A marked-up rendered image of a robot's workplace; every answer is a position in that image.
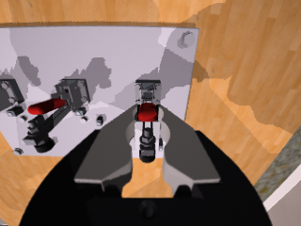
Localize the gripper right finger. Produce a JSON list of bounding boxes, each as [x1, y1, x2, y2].
[[156, 105, 273, 226]]

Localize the white fixture plate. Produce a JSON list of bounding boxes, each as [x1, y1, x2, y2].
[[0, 25, 199, 156]]

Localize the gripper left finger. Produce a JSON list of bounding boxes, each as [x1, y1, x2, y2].
[[19, 104, 140, 226]]

